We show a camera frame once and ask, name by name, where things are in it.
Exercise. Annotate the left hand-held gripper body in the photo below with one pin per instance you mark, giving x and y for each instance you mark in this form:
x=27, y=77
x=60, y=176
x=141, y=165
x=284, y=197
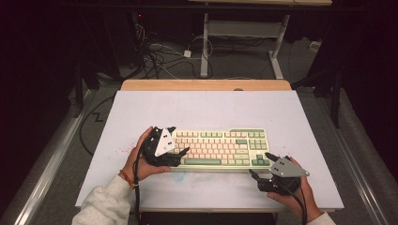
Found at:
x=164, y=143

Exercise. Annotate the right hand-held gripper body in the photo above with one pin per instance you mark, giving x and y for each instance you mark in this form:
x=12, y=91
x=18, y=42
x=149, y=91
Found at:
x=284, y=168

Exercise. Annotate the cream green pink keyboard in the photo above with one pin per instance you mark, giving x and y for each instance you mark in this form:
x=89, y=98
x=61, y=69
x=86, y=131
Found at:
x=219, y=146

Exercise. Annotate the person's left hand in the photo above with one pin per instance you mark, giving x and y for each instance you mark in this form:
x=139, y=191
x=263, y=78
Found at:
x=147, y=170

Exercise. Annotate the person's right hand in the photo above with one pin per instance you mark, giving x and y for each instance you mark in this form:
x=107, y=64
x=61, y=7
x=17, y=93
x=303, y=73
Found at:
x=291, y=203

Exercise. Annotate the white table cover board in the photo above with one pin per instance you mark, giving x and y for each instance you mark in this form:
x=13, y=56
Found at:
x=203, y=109

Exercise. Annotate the wooden table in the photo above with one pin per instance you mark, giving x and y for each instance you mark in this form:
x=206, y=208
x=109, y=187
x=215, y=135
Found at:
x=187, y=85

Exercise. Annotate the white power adapter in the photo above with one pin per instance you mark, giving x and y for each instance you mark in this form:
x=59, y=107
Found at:
x=187, y=53

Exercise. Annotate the black metal stand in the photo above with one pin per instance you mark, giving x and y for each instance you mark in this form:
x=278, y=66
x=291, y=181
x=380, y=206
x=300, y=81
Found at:
x=78, y=93
x=336, y=100

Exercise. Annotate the white power strip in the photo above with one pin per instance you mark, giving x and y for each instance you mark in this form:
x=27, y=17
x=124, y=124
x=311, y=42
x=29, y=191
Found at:
x=315, y=46

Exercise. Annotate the white standing desk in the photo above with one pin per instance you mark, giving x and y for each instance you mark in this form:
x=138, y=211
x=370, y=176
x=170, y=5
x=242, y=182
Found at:
x=241, y=28

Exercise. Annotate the aluminium floor rail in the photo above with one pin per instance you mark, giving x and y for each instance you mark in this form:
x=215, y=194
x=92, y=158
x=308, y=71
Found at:
x=43, y=176
x=359, y=178

